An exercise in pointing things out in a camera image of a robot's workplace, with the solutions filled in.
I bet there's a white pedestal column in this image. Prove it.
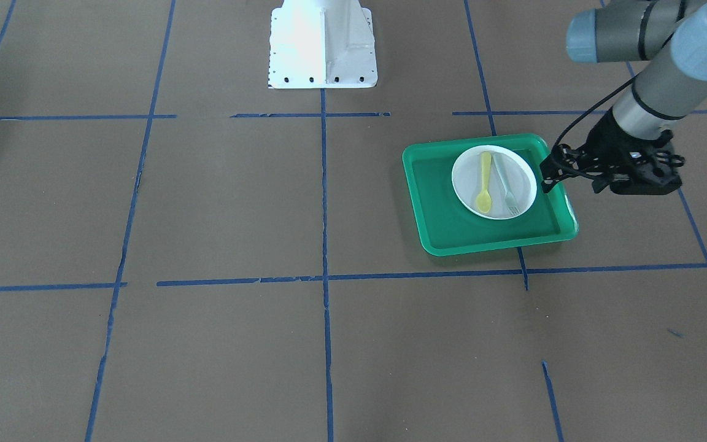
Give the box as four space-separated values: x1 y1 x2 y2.
268 1 379 90

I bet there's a green plastic tray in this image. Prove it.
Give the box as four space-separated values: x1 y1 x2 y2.
402 133 580 257

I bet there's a white round plate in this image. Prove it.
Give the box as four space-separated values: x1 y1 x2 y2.
451 145 538 220

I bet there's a translucent plastic fork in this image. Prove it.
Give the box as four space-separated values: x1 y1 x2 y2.
494 153 520 217

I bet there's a yellow plastic spoon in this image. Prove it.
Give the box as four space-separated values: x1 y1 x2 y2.
475 151 493 214

